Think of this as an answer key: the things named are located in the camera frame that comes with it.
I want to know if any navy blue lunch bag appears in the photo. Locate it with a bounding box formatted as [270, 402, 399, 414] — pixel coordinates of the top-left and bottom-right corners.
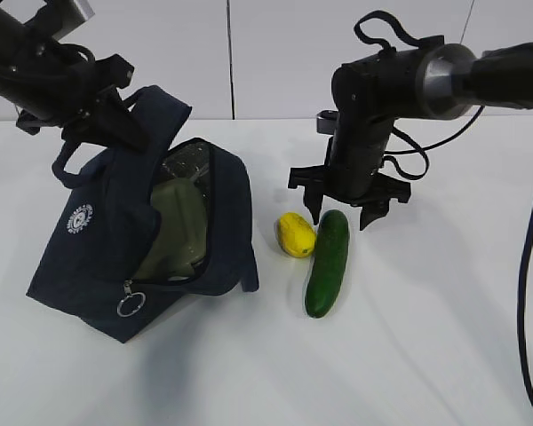
[27, 85, 259, 343]

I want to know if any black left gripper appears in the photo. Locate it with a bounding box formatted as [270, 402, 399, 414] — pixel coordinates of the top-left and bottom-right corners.
[16, 54, 149, 152]

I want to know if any green cucumber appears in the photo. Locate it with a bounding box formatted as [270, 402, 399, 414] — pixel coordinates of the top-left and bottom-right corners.
[305, 209, 350, 319]

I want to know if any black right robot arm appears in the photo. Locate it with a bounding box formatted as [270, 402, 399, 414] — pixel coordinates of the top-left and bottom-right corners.
[288, 11, 533, 226]

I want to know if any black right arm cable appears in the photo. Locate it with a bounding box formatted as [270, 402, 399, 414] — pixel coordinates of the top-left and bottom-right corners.
[384, 104, 533, 426]

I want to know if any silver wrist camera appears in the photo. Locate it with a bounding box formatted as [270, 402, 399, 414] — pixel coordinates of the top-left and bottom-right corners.
[40, 0, 95, 40]
[316, 110, 338, 135]

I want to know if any yellow lemon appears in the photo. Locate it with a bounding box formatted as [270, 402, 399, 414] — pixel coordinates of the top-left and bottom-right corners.
[276, 212, 316, 258]

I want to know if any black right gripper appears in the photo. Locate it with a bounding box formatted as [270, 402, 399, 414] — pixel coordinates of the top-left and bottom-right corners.
[288, 114, 411, 231]

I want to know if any glass container with green lid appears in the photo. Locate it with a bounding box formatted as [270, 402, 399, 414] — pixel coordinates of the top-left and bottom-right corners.
[132, 178, 209, 281]

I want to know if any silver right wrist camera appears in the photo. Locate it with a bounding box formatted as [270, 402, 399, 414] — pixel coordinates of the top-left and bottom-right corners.
[316, 110, 338, 135]

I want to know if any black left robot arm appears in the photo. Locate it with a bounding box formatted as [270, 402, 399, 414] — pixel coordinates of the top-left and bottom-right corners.
[0, 1, 149, 152]

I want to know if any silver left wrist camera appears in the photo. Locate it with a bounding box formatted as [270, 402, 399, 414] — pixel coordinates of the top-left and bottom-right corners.
[40, 0, 95, 40]

